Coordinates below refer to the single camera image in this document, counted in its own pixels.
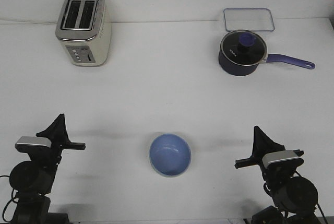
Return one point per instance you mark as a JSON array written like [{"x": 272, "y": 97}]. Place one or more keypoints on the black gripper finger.
[
  {"x": 257, "y": 151},
  {"x": 56, "y": 131},
  {"x": 267, "y": 145},
  {"x": 65, "y": 134}
]

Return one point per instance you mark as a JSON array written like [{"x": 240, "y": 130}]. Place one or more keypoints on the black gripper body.
[
  {"x": 49, "y": 156},
  {"x": 278, "y": 172}
]

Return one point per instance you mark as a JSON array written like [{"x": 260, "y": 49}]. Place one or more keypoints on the blue bowl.
[{"x": 170, "y": 152}]

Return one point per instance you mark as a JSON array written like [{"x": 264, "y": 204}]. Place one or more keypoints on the green bowl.
[{"x": 170, "y": 173}]

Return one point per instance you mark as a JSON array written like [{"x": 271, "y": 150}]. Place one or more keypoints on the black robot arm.
[
  {"x": 33, "y": 179},
  {"x": 294, "y": 197}
]

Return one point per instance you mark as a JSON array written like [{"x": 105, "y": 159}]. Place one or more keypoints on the glass pot lid blue knob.
[{"x": 243, "y": 47}]

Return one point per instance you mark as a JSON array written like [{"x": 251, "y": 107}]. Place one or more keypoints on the cream two-slot toaster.
[{"x": 84, "y": 30}]

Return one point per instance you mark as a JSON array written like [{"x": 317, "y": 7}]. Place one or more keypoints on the clear container lid blue rim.
[{"x": 252, "y": 19}]

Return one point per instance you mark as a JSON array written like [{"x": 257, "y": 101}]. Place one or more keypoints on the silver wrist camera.
[
  {"x": 280, "y": 156},
  {"x": 30, "y": 144}
]

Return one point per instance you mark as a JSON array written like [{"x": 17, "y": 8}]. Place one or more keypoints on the dark blue saucepan purple handle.
[{"x": 239, "y": 70}]

